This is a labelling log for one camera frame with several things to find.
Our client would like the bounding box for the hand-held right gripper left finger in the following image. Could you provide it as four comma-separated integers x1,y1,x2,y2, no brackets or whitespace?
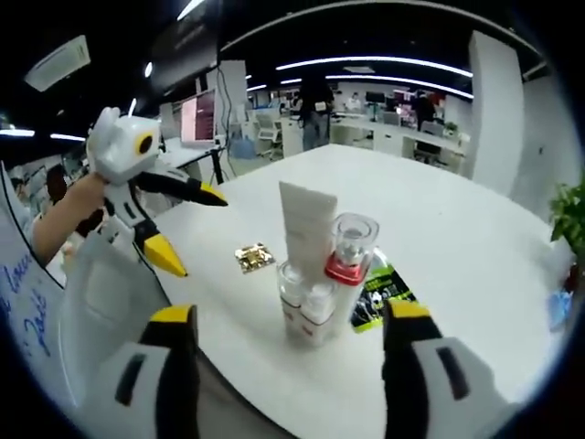
84,304,201,439

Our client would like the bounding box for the ceiling air conditioner vent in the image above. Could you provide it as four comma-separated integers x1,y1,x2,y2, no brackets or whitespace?
25,35,90,92

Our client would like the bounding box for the person's left hand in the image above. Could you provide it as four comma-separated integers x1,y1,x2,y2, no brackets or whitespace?
72,171,110,240

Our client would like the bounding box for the black laptop stand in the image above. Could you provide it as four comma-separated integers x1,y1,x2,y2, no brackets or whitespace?
209,144,228,185

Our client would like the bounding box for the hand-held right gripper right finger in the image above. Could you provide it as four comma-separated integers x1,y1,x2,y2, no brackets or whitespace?
381,298,513,439

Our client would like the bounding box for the blue cloth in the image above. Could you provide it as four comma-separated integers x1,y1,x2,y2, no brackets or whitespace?
548,290,575,331

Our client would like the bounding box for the computer monitor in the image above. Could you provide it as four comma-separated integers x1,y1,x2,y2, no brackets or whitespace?
180,89,218,148

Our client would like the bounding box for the white office chair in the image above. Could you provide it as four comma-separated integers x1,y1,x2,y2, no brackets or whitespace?
254,112,283,160

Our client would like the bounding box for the green potted plant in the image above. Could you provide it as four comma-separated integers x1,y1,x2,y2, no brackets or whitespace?
548,177,585,249

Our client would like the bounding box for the grey mesh office chair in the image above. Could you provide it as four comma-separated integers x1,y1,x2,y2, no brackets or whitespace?
57,223,173,408

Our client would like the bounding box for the row of white office desks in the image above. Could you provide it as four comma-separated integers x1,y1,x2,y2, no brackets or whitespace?
279,112,470,177

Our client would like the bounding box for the black chest cable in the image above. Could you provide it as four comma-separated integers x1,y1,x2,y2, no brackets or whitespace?
0,159,66,290

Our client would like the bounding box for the white skincare tube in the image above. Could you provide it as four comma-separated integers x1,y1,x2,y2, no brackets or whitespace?
278,180,339,276

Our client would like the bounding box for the red collared white skincare bottle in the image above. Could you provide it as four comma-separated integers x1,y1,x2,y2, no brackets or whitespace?
324,212,381,337

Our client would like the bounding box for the green black skincare sachet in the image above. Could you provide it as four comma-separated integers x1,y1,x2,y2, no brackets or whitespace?
349,264,420,336

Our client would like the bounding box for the black hanging display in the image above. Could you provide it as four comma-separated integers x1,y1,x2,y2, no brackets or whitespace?
150,13,221,92

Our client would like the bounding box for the long ceiling light strip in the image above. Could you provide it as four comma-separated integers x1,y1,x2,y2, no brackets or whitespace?
276,55,474,79

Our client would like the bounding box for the gold skincare sachet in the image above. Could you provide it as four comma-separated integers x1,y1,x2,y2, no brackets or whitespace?
233,241,277,276

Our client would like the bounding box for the red and dark cloth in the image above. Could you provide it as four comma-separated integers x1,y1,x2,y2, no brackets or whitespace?
564,262,585,294

